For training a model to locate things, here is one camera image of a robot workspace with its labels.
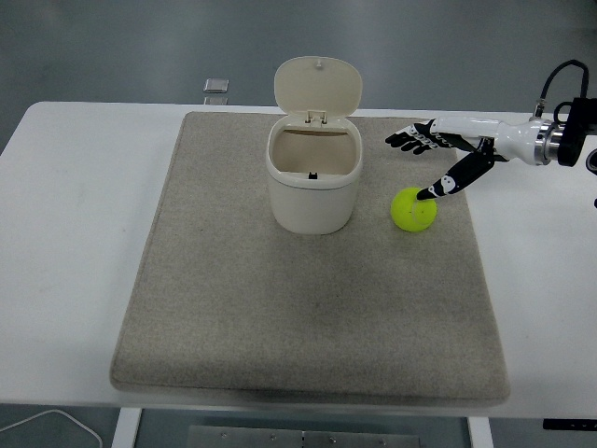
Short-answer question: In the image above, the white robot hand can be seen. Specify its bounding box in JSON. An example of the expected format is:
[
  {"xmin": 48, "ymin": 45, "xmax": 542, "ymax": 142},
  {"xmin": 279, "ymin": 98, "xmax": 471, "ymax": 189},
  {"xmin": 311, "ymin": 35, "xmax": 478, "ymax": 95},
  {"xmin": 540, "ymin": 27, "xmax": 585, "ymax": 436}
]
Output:
[{"xmin": 384, "ymin": 116, "xmax": 542, "ymax": 203}]

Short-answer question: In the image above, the yellow tennis ball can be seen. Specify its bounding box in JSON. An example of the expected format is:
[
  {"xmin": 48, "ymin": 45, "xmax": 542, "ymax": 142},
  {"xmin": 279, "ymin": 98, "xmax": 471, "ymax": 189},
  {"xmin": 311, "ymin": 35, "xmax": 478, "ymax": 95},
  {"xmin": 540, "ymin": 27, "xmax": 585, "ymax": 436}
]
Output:
[{"xmin": 389, "ymin": 186, "xmax": 438, "ymax": 232}]

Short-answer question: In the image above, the beige bin with hinged lid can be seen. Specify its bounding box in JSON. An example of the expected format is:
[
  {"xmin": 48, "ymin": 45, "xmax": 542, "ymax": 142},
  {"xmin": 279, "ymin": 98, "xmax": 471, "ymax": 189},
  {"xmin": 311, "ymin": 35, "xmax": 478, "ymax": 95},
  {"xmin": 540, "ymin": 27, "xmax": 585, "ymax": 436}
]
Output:
[{"xmin": 265, "ymin": 55, "xmax": 365, "ymax": 234}]

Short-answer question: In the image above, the beige felt mat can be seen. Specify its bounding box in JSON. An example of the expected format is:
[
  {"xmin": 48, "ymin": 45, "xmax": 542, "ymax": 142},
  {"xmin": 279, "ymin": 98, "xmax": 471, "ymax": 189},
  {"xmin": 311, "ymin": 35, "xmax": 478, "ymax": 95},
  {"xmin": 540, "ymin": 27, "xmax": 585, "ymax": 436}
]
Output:
[{"xmin": 109, "ymin": 110, "xmax": 512, "ymax": 406}]

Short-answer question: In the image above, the black table control panel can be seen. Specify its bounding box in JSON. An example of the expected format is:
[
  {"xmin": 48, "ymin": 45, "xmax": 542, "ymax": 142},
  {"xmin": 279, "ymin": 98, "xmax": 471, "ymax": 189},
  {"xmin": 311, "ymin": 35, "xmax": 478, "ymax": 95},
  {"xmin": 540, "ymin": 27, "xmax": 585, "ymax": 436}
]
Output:
[{"xmin": 543, "ymin": 418, "xmax": 597, "ymax": 431}]

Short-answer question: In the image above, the white table leg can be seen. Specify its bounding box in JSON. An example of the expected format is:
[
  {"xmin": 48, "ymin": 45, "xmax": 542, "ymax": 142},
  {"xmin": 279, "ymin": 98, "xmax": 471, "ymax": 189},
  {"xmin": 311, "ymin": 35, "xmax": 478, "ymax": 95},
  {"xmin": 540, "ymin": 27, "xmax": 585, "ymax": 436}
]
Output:
[
  {"xmin": 465, "ymin": 414, "xmax": 493, "ymax": 448},
  {"xmin": 111, "ymin": 406, "xmax": 142, "ymax": 448}
]

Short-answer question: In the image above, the white cable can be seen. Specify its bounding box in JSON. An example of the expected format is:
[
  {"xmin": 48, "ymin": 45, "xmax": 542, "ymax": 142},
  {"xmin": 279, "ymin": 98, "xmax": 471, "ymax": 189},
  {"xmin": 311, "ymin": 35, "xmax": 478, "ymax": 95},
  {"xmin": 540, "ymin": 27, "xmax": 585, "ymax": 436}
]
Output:
[{"xmin": 0, "ymin": 409, "xmax": 103, "ymax": 448}]

